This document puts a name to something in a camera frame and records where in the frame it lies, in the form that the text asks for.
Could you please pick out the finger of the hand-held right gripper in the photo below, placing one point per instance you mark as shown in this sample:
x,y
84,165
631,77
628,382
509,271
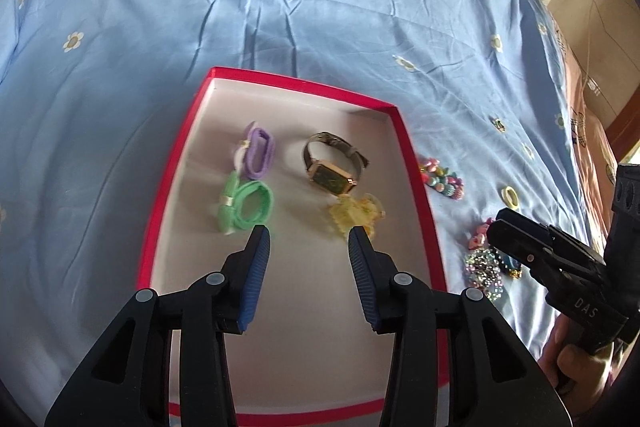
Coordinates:
x,y
515,244
522,221

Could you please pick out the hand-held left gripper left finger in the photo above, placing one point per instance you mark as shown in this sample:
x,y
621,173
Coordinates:
x,y
255,272

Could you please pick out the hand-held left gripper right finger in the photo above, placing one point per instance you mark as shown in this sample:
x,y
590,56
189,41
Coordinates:
x,y
361,277

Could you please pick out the pink hair clip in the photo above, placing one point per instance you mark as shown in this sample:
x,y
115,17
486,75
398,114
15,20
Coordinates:
x,y
479,233

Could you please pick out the red cardboard box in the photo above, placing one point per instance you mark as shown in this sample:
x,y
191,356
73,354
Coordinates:
x,y
310,267

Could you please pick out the yellow hair claw clip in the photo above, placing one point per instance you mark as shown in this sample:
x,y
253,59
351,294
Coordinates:
x,y
352,212

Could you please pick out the person's right hand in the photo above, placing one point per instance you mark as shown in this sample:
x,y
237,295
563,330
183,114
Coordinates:
x,y
575,359

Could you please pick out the gold wrist watch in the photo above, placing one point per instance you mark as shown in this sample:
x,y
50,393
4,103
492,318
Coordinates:
x,y
327,174

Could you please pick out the pink printed sheet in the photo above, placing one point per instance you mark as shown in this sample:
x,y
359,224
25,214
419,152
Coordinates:
x,y
582,122

